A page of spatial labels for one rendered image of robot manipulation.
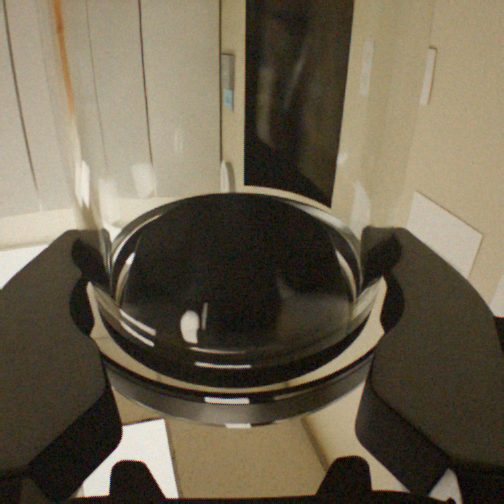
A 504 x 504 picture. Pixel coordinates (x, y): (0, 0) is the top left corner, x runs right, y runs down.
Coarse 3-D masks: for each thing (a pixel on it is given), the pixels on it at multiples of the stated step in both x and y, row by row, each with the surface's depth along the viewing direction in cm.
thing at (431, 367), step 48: (432, 288) 9; (384, 336) 7; (432, 336) 7; (480, 336) 7; (384, 384) 6; (432, 384) 6; (480, 384) 6; (384, 432) 6; (432, 432) 6; (480, 432) 6; (432, 480) 6
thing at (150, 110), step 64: (64, 0) 6; (128, 0) 5; (192, 0) 5; (256, 0) 5; (320, 0) 5; (384, 0) 5; (64, 64) 6; (128, 64) 6; (192, 64) 5; (256, 64) 5; (320, 64) 6; (384, 64) 6; (64, 128) 7; (128, 128) 6; (192, 128) 6; (256, 128) 6; (320, 128) 6; (384, 128) 7; (128, 192) 7; (192, 192) 7; (256, 192) 7; (320, 192) 7; (384, 192) 8; (128, 256) 8; (192, 256) 7; (256, 256) 7; (320, 256) 8; (384, 256) 10; (128, 320) 9; (192, 320) 8; (256, 320) 8; (320, 320) 9; (192, 384) 9; (256, 384) 9; (320, 384) 9
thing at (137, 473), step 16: (128, 464) 5; (144, 464) 5; (336, 464) 5; (352, 464) 5; (368, 464) 5; (112, 480) 5; (128, 480) 5; (144, 480) 5; (336, 480) 5; (352, 480) 5; (368, 480) 5; (96, 496) 4; (112, 496) 4; (128, 496) 4; (144, 496) 4; (160, 496) 5; (288, 496) 4; (304, 496) 4; (320, 496) 4; (336, 496) 4; (352, 496) 4; (368, 496) 4; (384, 496) 4; (400, 496) 4; (416, 496) 4
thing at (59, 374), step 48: (0, 288) 9; (48, 288) 9; (0, 336) 7; (48, 336) 7; (0, 384) 6; (48, 384) 6; (96, 384) 6; (0, 432) 5; (48, 432) 5; (96, 432) 6; (48, 480) 5
